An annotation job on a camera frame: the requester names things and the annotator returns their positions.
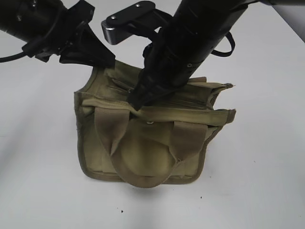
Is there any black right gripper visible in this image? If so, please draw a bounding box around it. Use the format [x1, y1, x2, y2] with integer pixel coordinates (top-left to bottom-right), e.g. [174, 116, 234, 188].
[127, 24, 226, 110]

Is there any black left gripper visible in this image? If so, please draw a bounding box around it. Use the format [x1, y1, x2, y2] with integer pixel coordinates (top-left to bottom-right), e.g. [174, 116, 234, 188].
[22, 14, 115, 66]

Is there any khaki yellow canvas bag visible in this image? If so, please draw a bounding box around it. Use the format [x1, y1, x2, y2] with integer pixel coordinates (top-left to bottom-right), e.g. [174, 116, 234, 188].
[74, 61, 236, 188]

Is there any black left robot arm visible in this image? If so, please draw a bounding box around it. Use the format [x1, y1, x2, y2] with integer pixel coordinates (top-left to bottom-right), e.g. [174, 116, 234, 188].
[0, 0, 115, 68]

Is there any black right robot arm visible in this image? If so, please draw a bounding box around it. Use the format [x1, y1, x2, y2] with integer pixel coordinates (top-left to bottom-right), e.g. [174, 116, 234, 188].
[127, 0, 254, 110]

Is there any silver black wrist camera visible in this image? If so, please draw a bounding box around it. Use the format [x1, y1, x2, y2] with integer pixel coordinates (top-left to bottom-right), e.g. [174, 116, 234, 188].
[101, 0, 172, 45]

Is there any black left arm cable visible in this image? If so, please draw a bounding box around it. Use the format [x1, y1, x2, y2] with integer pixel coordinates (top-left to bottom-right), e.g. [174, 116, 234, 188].
[0, 51, 27, 63]

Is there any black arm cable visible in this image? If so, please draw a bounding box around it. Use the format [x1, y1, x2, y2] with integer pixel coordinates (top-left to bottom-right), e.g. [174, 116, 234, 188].
[213, 32, 235, 58]
[0, 51, 27, 63]

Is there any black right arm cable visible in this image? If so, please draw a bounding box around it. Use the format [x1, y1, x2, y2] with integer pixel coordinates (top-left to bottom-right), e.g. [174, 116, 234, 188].
[213, 32, 235, 58]

